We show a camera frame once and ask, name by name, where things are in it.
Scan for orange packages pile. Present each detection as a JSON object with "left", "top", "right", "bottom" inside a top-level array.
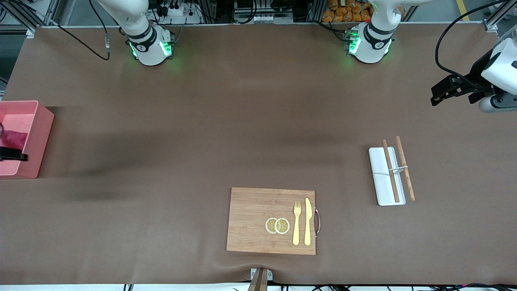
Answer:
[{"left": 322, "top": 0, "right": 372, "bottom": 23}]

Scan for white power strip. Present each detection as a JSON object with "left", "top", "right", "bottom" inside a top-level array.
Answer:
[
  {"left": 156, "top": 5, "right": 201, "bottom": 25},
  {"left": 254, "top": 14, "right": 294, "bottom": 24}
]

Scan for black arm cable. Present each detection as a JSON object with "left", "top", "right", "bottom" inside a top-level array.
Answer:
[
  {"left": 87, "top": 0, "right": 111, "bottom": 61},
  {"left": 435, "top": 0, "right": 517, "bottom": 91}
]

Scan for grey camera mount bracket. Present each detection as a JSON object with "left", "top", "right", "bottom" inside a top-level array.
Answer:
[{"left": 250, "top": 268, "right": 273, "bottom": 291}]

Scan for red cloth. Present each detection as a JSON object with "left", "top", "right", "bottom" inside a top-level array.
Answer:
[{"left": 0, "top": 130, "right": 28, "bottom": 149}]

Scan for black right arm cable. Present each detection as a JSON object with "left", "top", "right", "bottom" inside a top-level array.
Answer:
[{"left": 87, "top": 0, "right": 111, "bottom": 61}]

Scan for bamboo cutting board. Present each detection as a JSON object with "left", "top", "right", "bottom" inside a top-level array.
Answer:
[{"left": 226, "top": 187, "right": 317, "bottom": 256}]

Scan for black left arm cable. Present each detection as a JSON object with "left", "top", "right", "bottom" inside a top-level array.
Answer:
[{"left": 435, "top": 0, "right": 517, "bottom": 91}]

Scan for white rack tray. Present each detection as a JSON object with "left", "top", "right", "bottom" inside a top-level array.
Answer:
[{"left": 368, "top": 147, "right": 406, "bottom": 207}]

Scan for pink plastic bin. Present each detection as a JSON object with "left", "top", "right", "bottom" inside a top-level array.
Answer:
[{"left": 0, "top": 100, "right": 55, "bottom": 179}]

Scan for yellow plastic fork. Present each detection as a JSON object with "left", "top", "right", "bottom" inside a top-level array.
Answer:
[{"left": 292, "top": 201, "right": 302, "bottom": 246}]

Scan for yellow plastic knife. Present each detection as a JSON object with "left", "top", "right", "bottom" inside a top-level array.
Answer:
[{"left": 304, "top": 198, "right": 313, "bottom": 246}]

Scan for aluminium frame profile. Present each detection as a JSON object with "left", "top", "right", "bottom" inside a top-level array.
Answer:
[
  {"left": 0, "top": 0, "right": 61, "bottom": 33},
  {"left": 484, "top": 0, "right": 517, "bottom": 33}
]

